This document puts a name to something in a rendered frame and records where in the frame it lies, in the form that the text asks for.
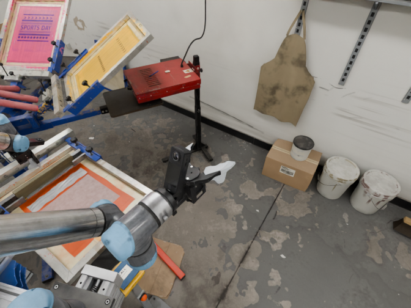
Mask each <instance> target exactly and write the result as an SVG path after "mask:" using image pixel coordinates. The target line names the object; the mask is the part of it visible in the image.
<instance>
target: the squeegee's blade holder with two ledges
mask: <svg viewBox="0 0 411 308"><path fill-rule="evenodd" d="M72 167H73V166H72V165H71V166H69V167H68V168H66V169H65V170H63V171H62V172H61V173H59V174H58V175H57V176H55V177H53V178H52V179H51V180H49V181H48V182H46V183H45V184H44V185H42V186H41V187H39V188H38V189H36V190H35V191H34V192H32V193H31V194H30V195H28V196H27V198H30V197H32V196H33V195H34V194H36V193H37V192H39V191H40V190H41V189H43V188H44V187H45V186H47V185H49V184H50V183H51V182H53V181H54V180H55V179H57V178H58V177H60V176H61V175H62V174H64V173H65V172H67V171H68V170H69V169H71V168H72Z"/></svg>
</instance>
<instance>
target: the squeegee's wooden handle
mask: <svg viewBox="0 0 411 308"><path fill-rule="evenodd" d="M73 160H74V159H73V156H72V155H71V154H68V155H66V156H64V157H63V158H61V159H60V160H59V161H57V162H55V163H54V164H52V165H51V166H50V167H48V168H47V169H45V170H44V171H42V172H41V173H39V174H38V175H36V176H35V177H33V178H32V179H30V180H29V181H27V182H26V183H24V184H23V185H21V186H20V187H18V188H17V189H15V190H14V191H12V192H13V193H14V195H16V196H17V198H20V197H22V196H23V197H24V198H25V199H26V198H27V196H28V195H30V194H31V193H32V192H34V191H35V190H36V189H38V188H39V187H41V186H42V185H44V184H45V183H46V182H48V181H49V180H51V179H52V178H53V177H55V176H57V175H58V174H59V173H61V172H62V171H63V170H65V169H66V168H68V167H69V166H71V165H73V163H72V161H73Z"/></svg>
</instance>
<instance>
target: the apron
mask: <svg viewBox="0 0 411 308"><path fill-rule="evenodd" d="M301 13H302V20H303V38H302V37H301V36H299V35H298V34H291V35H289V33H290V31H291V29H292V27H293V26H294V24H295V22H296V21H297V19H298V18H299V16H300V14H301ZM305 40H306V24H305V11H304V10H303V9H302V10H300V11H299V13H298V15H297V16H296V17H295V20H294V21H293V22H292V24H291V26H290V28H289V30H288V32H287V34H286V38H285V39H284V40H283V42H282V44H281V46H280V48H279V50H278V52H277V54H276V56H275V58H274V59H272V60H271V61H269V62H267V63H264V64H263V65H262V66H261V70H260V75H259V82H258V87H257V93H256V99H255V103H254V109H255V110H257V111H259V112H260V113H262V114H265V115H269V116H273V117H275V118H277V119H278V120H279V121H280V122H289V123H291V124H293V125H294V126H295V127H296V125H297V122H298V120H299V118H300V116H301V114H302V112H303V109H304V107H305V105H306V104H307V101H308V99H309V96H310V94H311V91H312V89H313V87H314V83H315V81H314V77H312V76H311V74H310V73H309V71H308V69H307V67H306V43H305Z"/></svg>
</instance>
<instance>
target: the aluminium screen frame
mask: <svg viewBox="0 0 411 308"><path fill-rule="evenodd" d="M72 150H74V151H76V149H75V148H73V147H72V146H70V145H68V144H67V145H66V146H65V147H63V148H61V149H60V150H58V151H57V152H55V153H54V154H52V155H50V156H49V157H47V158H46V159H44V160H43V161H41V162H40V164H41V169H40V168H39V167H35V168H33V169H29V170H27V171H26V172H24V173H23V174H21V175H20V176H18V177H17V178H15V179H13V180H12V181H10V182H9V183H8V184H6V185H4V186H3V187H1V188H0V199H1V198H2V197H4V196H5V195H7V194H8V193H9V192H11V191H13V190H14V189H15V188H17V187H19V186H20V185H22V184H23V183H24V182H26V181H28V180H29V179H30V178H32V177H33V176H35V175H37V174H38V173H39V172H41V171H42V170H44V169H45V168H47V167H48V166H50V165H51V164H53V163H54V162H56V161H57V160H59V159H60V158H62V157H63V156H65V155H66V154H68V153H69V152H71V151H72ZM87 159H88V160H90V161H92V162H93V163H94V164H96V165H98V166H99V167H101V168H102V169H104V170H106V171H107V172H109V173H110V174H112V175H113V176H115V177H116V178H118V179H119V180H121V181H123V182H124V183H126V184H127V185H129V186H131V187H132V188H134V189H135V190H137V191H138V192H140V193H141V194H143V195H144V197H146V196H147V195H148V194H149V193H150V192H151V191H152V190H151V189H149V188H148V187H146V186H144V185H143V184H141V183H140V182H138V181H136V180H135V179H133V178H131V177H129V176H128V175H127V174H125V173H123V172H122V171H120V170H119V169H116V168H115V167H114V166H112V165H110V164H109V163H107V162H106V161H103V160H102V159H99V160H98V161H97V162H95V161H94V160H92V159H90V158H89V157H87ZM144 197H143V198H144ZM143 198H142V199H143ZM142 199H141V200H142ZM141 200H140V201H141ZM138 203H139V202H138ZM138 203H137V204H138ZM105 249H106V246H105V245H104V244H103V243H102V241H101V240H100V241H99V242H98V243H97V244H96V245H95V246H94V247H93V248H92V249H91V250H90V251H89V252H88V253H87V254H86V255H85V256H84V257H83V258H82V259H81V260H80V261H79V262H78V263H77V264H76V265H75V266H74V267H73V268H72V269H71V270H68V269H67V268H66V267H65V266H64V265H63V264H62V263H61V262H60V261H59V260H58V259H57V258H56V257H55V256H54V255H53V254H52V253H51V252H50V251H49V250H48V249H47V248H45V249H39V250H36V251H35V252H36V253H37V254H38V255H39V256H40V257H41V258H42V259H43V260H44V261H45V262H46V263H47V264H48V265H49V266H50V267H51V268H52V269H53V270H54V271H55V272H56V273H57V274H58V275H59V276H60V277H61V278H62V279H63V280H64V281H65V282H66V283H67V284H69V285H71V284H72V283H73V282H74V281H75V280H76V279H77V278H78V277H79V276H80V275H81V271H82V270H83V268H84V266H85V264H87V265H90V264H91V263H92V262H93V261H94V260H95V259H96V258H97V257H98V256H99V255H100V254H101V253H102V252H103V251H104V250H105Z"/></svg>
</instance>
